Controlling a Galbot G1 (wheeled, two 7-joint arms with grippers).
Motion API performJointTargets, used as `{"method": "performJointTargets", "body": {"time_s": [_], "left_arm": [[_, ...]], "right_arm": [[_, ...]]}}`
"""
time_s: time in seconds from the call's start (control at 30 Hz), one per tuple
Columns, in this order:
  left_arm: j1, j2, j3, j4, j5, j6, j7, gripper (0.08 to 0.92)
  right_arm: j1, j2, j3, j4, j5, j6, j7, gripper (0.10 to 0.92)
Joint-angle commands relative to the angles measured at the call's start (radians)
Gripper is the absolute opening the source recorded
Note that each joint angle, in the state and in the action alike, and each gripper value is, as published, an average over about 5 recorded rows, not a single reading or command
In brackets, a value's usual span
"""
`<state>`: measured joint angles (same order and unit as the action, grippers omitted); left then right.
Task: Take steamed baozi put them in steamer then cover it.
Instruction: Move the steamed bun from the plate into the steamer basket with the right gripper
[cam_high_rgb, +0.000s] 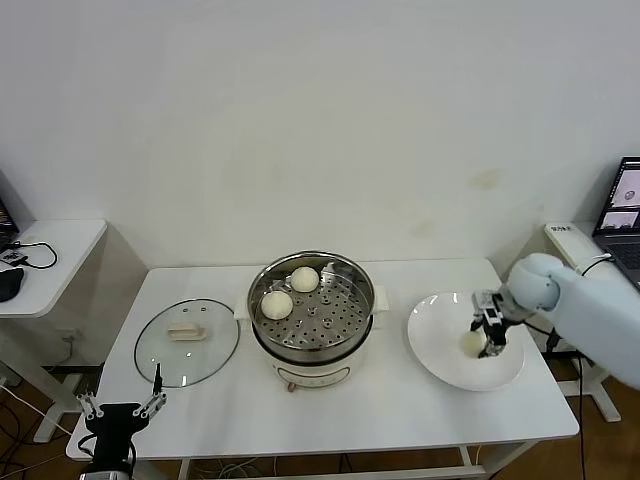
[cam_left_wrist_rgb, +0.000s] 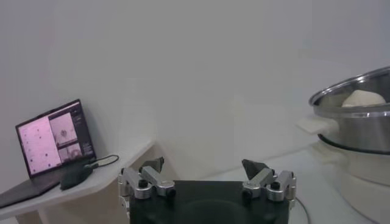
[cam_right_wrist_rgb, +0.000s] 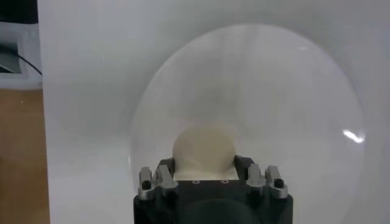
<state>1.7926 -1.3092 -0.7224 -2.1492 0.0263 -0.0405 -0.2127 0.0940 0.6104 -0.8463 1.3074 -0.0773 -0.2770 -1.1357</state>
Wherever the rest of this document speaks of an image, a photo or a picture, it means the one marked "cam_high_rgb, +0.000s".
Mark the glass lid with cream handle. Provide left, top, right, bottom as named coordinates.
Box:
left=133, top=298, right=240, bottom=389

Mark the black laptop beside mouse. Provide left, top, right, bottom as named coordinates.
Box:
left=0, top=167, right=21, bottom=254

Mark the cream electric cooker base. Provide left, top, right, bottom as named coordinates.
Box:
left=234, top=282, right=392, bottom=394

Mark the white cable bundle under table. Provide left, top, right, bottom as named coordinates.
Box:
left=199, top=457, right=264, bottom=480

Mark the white side desk with mouse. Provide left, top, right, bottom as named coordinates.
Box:
left=0, top=218, right=110, bottom=444

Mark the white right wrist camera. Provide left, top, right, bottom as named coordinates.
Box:
left=472, top=289, right=499, bottom=321

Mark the white laptop cable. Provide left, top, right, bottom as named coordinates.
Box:
left=574, top=253, right=612, bottom=275

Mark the white floor cable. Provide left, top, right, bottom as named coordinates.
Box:
left=0, top=382, right=74, bottom=436

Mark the perforated steel steamer basket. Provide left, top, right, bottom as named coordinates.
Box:
left=248, top=250, right=376, bottom=362

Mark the white steamed baozi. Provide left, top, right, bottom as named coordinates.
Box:
left=290, top=266, right=320, bottom=294
left=260, top=290, right=294, bottom=321
left=459, top=332, right=487, bottom=359

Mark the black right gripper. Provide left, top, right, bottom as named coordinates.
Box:
left=469, top=294, right=511, bottom=359

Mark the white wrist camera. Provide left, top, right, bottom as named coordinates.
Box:
left=79, top=462, right=135, bottom=480
left=472, top=289, right=499, bottom=321

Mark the grey laptop showing camera views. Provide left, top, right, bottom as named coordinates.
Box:
left=592, top=157, right=640, bottom=291

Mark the black computer mouse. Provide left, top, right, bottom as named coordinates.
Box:
left=0, top=267, right=26, bottom=303

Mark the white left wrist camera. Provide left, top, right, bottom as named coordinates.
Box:
left=79, top=462, right=135, bottom=480

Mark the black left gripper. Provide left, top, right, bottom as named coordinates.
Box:
left=76, top=363, right=168, bottom=464

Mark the white round plate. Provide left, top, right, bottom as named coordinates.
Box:
left=407, top=292, right=526, bottom=393

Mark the black looped desk cable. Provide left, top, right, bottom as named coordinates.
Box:
left=9, top=241, right=59, bottom=271

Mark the white side desk with label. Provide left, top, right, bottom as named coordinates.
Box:
left=543, top=222, right=640, bottom=424

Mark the white table leg frame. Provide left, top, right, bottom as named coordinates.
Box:
left=117, top=442, right=539, bottom=480

